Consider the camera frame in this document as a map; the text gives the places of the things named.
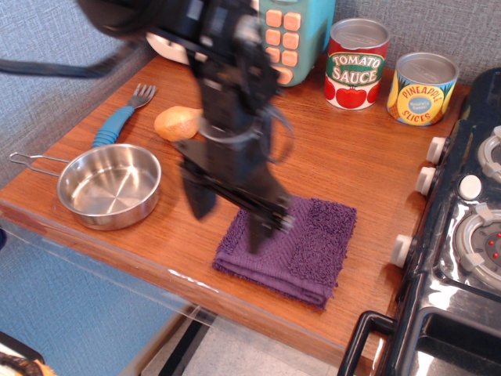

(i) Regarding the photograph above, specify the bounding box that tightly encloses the black toy stove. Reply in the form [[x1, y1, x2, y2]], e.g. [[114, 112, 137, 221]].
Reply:
[[338, 68, 500, 375]]

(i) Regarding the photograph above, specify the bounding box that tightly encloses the orange fuzzy object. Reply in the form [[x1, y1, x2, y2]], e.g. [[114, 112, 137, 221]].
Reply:
[[0, 352, 56, 376]]

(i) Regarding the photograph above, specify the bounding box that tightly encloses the blue handled fork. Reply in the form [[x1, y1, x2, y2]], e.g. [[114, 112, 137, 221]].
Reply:
[[92, 84, 157, 148]]

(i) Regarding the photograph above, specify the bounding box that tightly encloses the toy chicken drumstick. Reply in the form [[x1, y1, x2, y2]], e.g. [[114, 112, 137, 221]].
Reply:
[[153, 106, 202, 142]]

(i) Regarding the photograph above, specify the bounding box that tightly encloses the tomato sauce can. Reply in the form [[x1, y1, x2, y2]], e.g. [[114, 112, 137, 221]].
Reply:
[[324, 18, 390, 110]]

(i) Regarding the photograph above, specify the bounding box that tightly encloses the white stove knob middle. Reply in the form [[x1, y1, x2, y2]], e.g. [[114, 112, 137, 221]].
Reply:
[[415, 167, 436, 196]]

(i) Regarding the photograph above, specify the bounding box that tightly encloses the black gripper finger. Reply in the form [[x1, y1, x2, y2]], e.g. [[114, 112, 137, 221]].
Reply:
[[248, 214, 275, 254], [183, 177, 216, 219]]

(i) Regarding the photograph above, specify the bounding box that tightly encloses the black braided cable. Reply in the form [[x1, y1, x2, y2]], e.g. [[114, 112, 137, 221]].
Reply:
[[0, 41, 146, 79]]

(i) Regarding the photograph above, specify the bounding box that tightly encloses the white stove knob bottom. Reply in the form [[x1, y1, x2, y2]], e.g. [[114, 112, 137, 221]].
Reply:
[[391, 234, 413, 268]]

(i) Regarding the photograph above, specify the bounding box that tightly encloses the white stove knob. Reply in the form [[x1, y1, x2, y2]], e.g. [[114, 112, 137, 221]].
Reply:
[[391, 234, 413, 268], [415, 167, 436, 196], [426, 137, 447, 165]]

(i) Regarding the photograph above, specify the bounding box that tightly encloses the purple towel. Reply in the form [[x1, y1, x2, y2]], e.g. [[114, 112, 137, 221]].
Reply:
[[212, 197, 357, 310]]

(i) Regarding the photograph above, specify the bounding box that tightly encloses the white stove knob top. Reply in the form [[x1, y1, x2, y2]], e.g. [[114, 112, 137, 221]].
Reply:
[[426, 137, 447, 165]]

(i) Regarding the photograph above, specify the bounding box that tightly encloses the toy microwave teal and white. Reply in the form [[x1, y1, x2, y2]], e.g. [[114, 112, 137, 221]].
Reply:
[[146, 1, 335, 96]]

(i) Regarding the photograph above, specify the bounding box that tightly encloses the stainless steel pan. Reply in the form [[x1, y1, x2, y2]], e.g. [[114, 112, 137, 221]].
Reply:
[[9, 143, 162, 231]]

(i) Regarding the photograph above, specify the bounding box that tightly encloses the pineapple slices can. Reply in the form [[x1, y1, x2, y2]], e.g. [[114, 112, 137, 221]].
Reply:
[[387, 52, 460, 127]]

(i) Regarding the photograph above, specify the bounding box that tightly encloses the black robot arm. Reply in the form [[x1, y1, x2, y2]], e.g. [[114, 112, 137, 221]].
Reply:
[[80, 1, 293, 253]]

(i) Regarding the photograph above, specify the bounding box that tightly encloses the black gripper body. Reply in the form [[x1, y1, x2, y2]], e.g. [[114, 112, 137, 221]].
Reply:
[[174, 131, 294, 231]]

